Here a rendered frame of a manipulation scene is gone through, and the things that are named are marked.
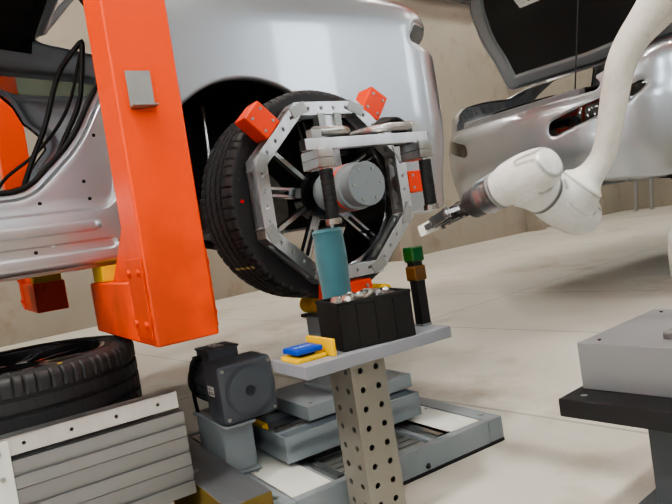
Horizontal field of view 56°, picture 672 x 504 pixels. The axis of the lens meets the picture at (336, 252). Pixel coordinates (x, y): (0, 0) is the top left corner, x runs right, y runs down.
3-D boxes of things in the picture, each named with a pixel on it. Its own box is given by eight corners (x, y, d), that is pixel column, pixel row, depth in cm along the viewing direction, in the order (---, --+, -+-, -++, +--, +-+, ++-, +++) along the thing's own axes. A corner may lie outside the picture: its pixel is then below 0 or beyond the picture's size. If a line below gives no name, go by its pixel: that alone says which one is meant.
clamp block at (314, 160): (318, 170, 171) (315, 151, 171) (336, 165, 163) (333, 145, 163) (302, 172, 168) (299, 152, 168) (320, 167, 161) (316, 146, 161)
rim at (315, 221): (373, 189, 236) (273, 99, 215) (412, 181, 216) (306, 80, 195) (308, 302, 219) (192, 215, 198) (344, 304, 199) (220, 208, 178)
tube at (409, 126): (381, 144, 200) (376, 111, 199) (421, 131, 183) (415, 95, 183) (335, 148, 190) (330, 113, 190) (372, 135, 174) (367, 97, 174)
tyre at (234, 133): (395, 186, 242) (267, 67, 214) (436, 177, 222) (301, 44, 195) (313, 333, 219) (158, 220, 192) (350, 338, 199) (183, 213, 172)
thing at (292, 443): (360, 400, 236) (356, 374, 236) (422, 417, 205) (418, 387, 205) (238, 441, 209) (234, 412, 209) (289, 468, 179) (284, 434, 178)
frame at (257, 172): (409, 264, 211) (385, 103, 209) (421, 263, 205) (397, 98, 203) (264, 294, 182) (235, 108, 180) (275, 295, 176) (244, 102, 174)
